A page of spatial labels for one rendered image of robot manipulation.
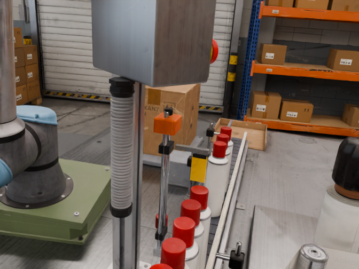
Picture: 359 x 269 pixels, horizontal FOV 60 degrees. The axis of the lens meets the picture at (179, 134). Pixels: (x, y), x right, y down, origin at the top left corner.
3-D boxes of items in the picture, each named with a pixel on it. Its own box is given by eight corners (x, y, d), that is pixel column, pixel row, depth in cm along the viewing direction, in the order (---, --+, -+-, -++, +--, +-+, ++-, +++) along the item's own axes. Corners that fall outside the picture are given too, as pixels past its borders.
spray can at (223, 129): (225, 196, 94) (234, 132, 87) (208, 192, 95) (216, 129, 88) (227, 188, 98) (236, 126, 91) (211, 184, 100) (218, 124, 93)
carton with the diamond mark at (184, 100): (180, 160, 123) (185, 92, 114) (124, 150, 128) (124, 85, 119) (196, 135, 151) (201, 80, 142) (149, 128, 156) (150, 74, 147)
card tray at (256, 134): (264, 151, 144) (265, 142, 142) (209, 141, 150) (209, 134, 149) (266, 131, 171) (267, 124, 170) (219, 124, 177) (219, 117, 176)
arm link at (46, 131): (67, 149, 87) (65, 103, 81) (40, 173, 74) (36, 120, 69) (26, 142, 88) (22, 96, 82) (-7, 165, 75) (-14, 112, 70)
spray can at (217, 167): (219, 220, 82) (229, 148, 75) (200, 216, 83) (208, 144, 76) (222, 210, 87) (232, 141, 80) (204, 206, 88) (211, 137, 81)
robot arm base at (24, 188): (42, 210, 77) (40, 175, 73) (-9, 195, 80) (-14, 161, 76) (77, 181, 91) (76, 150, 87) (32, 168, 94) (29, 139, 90)
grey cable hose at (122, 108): (126, 221, 47) (128, 82, 40) (105, 216, 48) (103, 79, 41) (135, 209, 50) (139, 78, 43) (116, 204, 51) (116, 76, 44)
